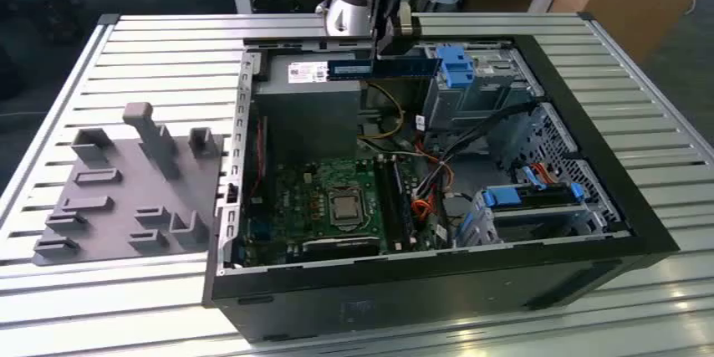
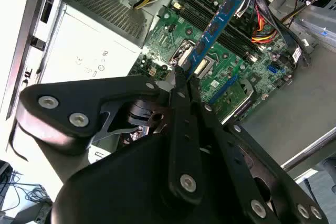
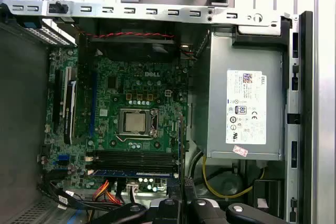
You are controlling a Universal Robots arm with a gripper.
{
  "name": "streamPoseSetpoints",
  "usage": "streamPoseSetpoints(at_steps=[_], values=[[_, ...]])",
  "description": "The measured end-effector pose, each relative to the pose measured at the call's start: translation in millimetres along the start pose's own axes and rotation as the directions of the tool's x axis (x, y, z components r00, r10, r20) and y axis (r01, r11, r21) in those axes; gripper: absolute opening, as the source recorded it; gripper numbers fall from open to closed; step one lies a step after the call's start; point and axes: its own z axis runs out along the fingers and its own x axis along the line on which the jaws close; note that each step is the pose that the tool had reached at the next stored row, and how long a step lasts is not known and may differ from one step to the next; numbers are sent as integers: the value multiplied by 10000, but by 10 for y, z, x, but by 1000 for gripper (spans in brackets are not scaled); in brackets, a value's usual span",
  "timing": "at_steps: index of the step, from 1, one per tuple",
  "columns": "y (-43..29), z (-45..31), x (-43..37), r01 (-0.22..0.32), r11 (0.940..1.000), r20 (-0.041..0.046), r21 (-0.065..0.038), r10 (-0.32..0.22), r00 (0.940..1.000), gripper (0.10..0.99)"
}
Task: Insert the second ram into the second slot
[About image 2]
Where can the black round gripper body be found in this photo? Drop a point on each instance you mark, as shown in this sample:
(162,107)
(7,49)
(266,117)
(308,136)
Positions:
(118,190)

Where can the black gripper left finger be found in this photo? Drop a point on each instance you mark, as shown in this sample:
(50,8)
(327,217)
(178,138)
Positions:
(78,98)

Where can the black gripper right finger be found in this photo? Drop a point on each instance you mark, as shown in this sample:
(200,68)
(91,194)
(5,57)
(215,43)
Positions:
(236,161)

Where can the blue RAM stick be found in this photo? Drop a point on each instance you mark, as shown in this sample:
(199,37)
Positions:
(218,24)

